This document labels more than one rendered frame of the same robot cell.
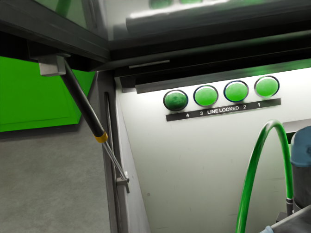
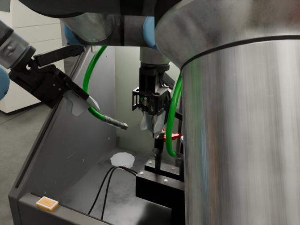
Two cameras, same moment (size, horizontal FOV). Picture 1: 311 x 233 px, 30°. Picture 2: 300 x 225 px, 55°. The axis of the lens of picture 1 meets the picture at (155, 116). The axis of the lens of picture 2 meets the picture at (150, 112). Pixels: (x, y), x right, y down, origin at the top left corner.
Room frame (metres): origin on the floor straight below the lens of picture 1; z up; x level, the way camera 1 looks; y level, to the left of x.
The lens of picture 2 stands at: (-0.02, -0.41, 1.52)
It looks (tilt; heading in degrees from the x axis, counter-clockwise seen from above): 25 degrees down; 17
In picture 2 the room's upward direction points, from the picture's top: 2 degrees clockwise
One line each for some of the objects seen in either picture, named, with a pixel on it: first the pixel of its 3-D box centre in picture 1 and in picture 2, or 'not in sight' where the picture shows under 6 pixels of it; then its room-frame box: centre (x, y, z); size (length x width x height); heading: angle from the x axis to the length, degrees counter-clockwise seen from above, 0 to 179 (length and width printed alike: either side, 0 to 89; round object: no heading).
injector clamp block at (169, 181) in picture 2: not in sight; (192, 202); (0.69, -0.34, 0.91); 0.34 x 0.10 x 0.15; 84
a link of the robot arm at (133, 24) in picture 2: not in sight; (152, 27); (0.54, -0.23, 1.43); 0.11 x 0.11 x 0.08; 23
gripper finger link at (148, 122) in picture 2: not in sight; (146, 123); (0.64, -0.20, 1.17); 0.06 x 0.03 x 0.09; 175
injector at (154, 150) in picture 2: not in sight; (156, 163); (0.69, -0.22, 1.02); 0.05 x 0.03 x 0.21; 174
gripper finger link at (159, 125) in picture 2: not in sight; (157, 126); (0.63, -0.23, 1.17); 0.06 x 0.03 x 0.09; 175
